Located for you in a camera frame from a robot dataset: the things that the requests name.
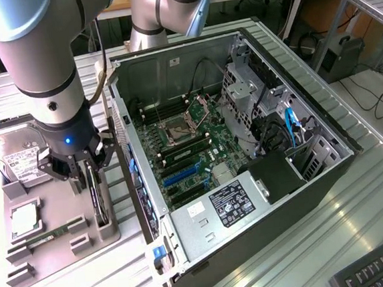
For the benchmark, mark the silver disk bay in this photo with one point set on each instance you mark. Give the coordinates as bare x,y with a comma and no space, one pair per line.
313,159

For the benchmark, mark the black slanted pole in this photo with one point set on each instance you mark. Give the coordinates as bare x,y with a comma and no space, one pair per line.
298,4

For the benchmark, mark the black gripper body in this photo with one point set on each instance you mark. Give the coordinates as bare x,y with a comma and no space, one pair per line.
66,134

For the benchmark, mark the silver chipset heat sink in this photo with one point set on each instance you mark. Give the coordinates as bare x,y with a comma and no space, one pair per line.
224,174

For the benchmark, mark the thin locking lever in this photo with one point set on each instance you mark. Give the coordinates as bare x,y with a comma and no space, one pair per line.
158,114

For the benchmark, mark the green motherboard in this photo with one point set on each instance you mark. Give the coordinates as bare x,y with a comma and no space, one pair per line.
214,138

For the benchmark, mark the grey power supply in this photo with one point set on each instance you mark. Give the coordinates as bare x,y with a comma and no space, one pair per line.
199,230

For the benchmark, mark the blue slot retainer clip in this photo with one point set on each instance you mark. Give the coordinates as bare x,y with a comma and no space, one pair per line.
132,167
152,211
145,194
140,181

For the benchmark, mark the black plastic air shroud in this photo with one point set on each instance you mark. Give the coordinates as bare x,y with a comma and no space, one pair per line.
275,176

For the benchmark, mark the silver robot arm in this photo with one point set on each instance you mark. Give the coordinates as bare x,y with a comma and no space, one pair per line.
35,46

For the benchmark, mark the green RAM stick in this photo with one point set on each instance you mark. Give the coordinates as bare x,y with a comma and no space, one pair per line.
185,151
39,239

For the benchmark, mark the metal socket cover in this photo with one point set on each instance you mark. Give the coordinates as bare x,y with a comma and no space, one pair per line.
196,111

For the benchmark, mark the RAM slot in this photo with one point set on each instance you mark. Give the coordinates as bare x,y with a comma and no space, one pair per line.
165,111
187,158
163,105
181,145

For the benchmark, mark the silver drive cage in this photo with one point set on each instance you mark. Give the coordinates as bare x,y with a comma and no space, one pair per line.
240,89

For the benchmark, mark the black PC case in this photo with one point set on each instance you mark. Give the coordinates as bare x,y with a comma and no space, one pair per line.
285,219

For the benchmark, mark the hard disk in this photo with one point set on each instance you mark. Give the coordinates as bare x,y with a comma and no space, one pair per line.
14,155

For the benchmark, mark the long expansion slot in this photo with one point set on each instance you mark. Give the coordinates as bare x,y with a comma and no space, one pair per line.
179,173
186,187
182,179
189,193

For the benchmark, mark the CPU chip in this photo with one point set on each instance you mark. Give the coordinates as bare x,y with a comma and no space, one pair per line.
24,221

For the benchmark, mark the grey parts rack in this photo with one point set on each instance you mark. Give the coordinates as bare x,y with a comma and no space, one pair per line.
56,209

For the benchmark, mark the aluminium frame table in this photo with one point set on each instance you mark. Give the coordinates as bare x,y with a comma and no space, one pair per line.
374,3

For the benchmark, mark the CPU socket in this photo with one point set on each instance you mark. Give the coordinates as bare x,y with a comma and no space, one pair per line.
175,131

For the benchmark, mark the blue case latch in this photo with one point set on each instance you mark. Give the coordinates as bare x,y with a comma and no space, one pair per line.
158,252

